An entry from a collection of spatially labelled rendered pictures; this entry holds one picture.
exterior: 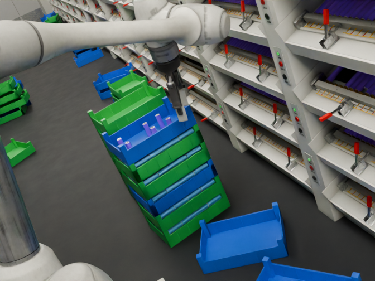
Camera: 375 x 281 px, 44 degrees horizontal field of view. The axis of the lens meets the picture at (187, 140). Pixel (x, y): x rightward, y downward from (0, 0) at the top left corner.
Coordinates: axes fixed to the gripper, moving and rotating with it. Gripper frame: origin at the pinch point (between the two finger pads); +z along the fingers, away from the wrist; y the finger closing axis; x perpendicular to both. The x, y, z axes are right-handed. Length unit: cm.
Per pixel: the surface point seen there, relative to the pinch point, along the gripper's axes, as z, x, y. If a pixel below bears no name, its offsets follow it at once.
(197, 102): 62, -11, -86
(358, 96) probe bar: -13, 51, 27
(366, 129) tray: -10, 51, 37
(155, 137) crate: 9.9, -12.1, 1.7
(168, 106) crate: 14.5, -10.2, -21.5
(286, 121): 18.9, 33.9, -5.6
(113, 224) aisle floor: 61, -48, -5
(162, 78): 79, -41, -145
